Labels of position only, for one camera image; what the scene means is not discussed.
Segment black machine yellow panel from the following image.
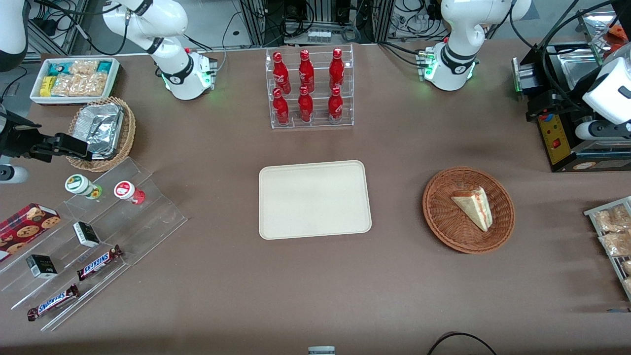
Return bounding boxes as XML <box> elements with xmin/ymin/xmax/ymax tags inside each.
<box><xmin>512</xmin><ymin>42</ymin><xmax>631</xmax><ymax>173</ymax></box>

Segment aluminium profile frame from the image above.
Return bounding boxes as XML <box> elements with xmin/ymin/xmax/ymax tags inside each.
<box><xmin>239</xmin><ymin>0</ymin><xmax>396</xmax><ymax>46</ymax></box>

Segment green lid white cup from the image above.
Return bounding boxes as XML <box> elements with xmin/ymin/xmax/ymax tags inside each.
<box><xmin>65</xmin><ymin>174</ymin><xmax>103</xmax><ymax>200</ymax></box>

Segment clear acrylic bottle rack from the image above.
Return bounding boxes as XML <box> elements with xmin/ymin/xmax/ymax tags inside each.
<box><xmin>265</xmin><ymin>44</ymin><xmax>355</xmax><ymax>130</ymax></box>

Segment aluminium foil container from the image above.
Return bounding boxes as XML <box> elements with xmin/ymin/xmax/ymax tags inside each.
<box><xmin>72</xmin><ymin>103</ymin><xmax>124</xmax><ymax>160</ymax></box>

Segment beige rectangular plastic tray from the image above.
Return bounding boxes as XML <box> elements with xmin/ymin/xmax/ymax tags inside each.
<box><xmin>258</xmin><ymin>160</ymin><xmax>372</xmax><ymax>241</ymax></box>

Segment red lid white cup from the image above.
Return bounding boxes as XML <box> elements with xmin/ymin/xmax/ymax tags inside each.
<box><xmin>113</xmin><ymin>180</ymin><xmax>146</xmax><ymax>206</ymax></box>

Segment small clear cracker bag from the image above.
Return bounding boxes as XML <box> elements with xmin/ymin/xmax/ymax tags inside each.
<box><xmin>69</xmin><ymin>60</ymin><xmax>101</xmax><ymax>76</ymax></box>

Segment red cola bottle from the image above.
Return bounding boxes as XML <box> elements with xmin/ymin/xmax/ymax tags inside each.
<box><xmin>272</xmin><ymin>88</ymin><xmax>290</xmax><ymax>126</ymax></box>
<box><xmin>272</xmin><ymin>51</ymin><xmax>292</xmax><ymax>95</ymax></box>
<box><xmin>329</xmin><ymin>48</ymin><xmax>346</xmax><ymax>90</ymax></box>
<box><xmin>327</xmin><ymin>86</ymin><xmax>344</xmax><ymax>124</ymax></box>
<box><xmin>298</xmin><ymin>49</ymin><xmax>316</xmax><ymax>94</ymax></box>
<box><xmin>297</xmin><ymin>86</ymin><xmax>315</xmax><ymax>123</ymax></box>

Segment oval light wicker basket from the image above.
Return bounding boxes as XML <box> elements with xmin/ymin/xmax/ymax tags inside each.
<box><xmin>65</xmin><ymin>96</ymin><xmax>137</xmax><ymax>173</ymax></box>

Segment black cable loop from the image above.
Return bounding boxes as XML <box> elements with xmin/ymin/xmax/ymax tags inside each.
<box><xmin>426</xmin><ymin>331</ymin><xmax>499</xmax><ymax>355</ymax></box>

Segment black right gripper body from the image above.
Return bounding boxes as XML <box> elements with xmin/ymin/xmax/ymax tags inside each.
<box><xmin>0</xmin><ymin>111</ymin><xmax>56</xmax><ymax>161</ymax></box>

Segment white rectangular snack bin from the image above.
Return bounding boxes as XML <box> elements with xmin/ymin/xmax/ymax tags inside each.
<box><xmin>30</xmin><ymin>57</ymin><xmax>121</xmax><ymax>106</ymax></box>

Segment triangular sandwich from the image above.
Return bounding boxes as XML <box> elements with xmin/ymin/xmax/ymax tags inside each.
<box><xmin>451</xmin><ymin>186</ymin><xmax>494</xmax><ymax>233</ymax></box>

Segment large clear cracker bag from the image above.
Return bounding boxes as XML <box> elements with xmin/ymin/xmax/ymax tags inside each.
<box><xmin>51</xmin><ymin>72</ymin><xmax>109</xmax><ymax>97</ymax></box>

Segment grey wire rack tray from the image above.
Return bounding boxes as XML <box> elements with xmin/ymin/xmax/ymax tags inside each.
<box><xmin>584</xmin><ymin>196</ymin><xmax>631</xmax><ymax>302</ymax></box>

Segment small black box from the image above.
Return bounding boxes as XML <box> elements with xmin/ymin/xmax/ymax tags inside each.
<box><xmin>25</xmin><ymin>254</ymin><xmax>58</xmax><ymax>280</ymax></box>
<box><xmin>72</xmin><ymin>221</ymin><xmax>101</xmax><ymax>248</ymax></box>

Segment metal frame rack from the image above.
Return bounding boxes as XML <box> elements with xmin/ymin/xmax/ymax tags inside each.
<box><xmin>576</xmin><ymin>7</ymin><xmax>631</xmax><ymax>67</ymax></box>

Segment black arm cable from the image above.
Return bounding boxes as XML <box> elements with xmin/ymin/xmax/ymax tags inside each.
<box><xmin>508</xmin><ymin>0</ymin><xmax>597</xmax><ymax>107</ymax></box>
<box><xmin>29</xmin><ymin>0</ymin><xmax>130</xmax><ymax>56</ymax></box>

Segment snickers chocolate bar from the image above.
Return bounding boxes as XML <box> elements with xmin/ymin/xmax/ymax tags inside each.
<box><xmin>76</xmin><ymin>245</ymin><xmax>123</xmax><ymax>282</ymax></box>
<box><xmin>27</xmin><ymin>284</ymin><xmax>80</xmax><ymax>322</ymax></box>

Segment clear acrylic tiered stand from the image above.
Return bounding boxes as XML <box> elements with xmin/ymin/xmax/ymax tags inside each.
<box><xmin>0</xmin><ymin>156</ymin><xmax>188</xmax><ymax>332</ymax></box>

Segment round brown wicker basket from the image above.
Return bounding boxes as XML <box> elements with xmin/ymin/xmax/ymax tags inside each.
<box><xmin>422</xmin><ymin>167</ymin><xmax>516</xmax><ymax>255</ymax></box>

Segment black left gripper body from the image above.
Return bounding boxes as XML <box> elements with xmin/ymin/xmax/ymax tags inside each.
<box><xmin>560</xmin><ymin>91</ymin><xmax>599</xmax><ymax>124</ymax></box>

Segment red cookie box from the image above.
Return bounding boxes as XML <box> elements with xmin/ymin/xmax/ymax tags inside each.
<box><xmin>0</xmin><ymin>203</ymin><xmax>61</xmax><ymax>262</ymax></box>

